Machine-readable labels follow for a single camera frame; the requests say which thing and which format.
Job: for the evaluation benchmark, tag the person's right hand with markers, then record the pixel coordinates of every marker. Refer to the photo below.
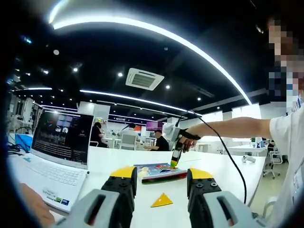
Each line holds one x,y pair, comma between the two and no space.
188,142

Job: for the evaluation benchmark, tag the person's white shirt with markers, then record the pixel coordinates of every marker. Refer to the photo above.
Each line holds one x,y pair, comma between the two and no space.
289,154

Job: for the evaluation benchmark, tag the ceiling air conditioner unit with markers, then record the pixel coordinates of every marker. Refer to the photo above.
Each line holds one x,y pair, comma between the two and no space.
145,79

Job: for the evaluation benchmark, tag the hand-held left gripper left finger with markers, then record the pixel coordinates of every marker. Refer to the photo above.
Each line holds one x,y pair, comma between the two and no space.
104,204

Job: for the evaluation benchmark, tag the white office chair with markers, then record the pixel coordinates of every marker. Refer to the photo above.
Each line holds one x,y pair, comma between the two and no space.
273,164

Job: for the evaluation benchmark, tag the white laptop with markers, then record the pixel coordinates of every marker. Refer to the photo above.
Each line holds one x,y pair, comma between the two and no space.
59,142

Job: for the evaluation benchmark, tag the wall screen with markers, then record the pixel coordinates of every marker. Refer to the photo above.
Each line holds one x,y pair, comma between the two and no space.
154,125

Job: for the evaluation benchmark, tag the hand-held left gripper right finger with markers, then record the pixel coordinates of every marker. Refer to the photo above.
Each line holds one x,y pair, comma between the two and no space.
213,204

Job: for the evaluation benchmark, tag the long curved ceiling light strip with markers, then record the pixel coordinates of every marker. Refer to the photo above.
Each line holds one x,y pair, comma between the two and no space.
152,27

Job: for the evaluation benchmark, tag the yellow triangle tangram piece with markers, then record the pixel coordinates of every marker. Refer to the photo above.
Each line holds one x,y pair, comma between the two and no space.
162,200

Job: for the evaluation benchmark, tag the colourful pattern sheet book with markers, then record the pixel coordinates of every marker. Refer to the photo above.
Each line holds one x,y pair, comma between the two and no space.
161,173

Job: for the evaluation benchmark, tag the white controller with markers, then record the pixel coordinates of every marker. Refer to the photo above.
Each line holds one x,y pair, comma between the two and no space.
248,158

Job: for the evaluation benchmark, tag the grey mesh office chair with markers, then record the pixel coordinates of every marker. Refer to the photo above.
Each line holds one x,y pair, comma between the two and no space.
128,142

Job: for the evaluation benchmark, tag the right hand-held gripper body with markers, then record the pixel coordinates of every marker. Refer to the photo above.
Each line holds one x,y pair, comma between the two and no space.
174,133

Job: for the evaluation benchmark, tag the blue box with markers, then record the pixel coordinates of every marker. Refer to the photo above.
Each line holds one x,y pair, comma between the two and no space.
23,141

